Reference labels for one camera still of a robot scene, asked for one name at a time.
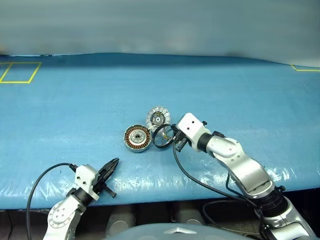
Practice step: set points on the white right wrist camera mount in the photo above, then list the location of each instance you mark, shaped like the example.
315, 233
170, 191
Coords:
192, 125

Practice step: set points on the blue plastic table cover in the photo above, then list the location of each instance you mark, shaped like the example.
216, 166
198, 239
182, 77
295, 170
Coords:
225, 100

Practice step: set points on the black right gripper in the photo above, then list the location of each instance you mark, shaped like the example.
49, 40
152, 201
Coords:
180, 140

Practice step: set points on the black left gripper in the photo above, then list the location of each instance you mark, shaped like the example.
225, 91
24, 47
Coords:
100, 186

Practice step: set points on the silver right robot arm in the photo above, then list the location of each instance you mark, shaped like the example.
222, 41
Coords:
245, 170

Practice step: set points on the grey robot torso silver emblem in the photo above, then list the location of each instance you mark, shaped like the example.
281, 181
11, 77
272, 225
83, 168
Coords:
140, 235

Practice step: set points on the dark grey rounded shape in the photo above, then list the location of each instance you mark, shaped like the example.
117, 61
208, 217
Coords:
122, 222
190, 220

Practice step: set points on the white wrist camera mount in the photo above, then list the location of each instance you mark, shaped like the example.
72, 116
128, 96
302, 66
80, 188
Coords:
85, 175
192, 125

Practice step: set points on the silver motor stator copper windings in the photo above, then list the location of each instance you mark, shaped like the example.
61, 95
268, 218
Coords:
132, 143

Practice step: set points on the round silver motor cover circuit board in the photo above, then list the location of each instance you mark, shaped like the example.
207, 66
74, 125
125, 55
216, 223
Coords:
157, 117

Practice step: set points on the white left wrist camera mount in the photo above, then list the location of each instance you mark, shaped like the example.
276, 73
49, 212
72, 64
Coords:
85, 175

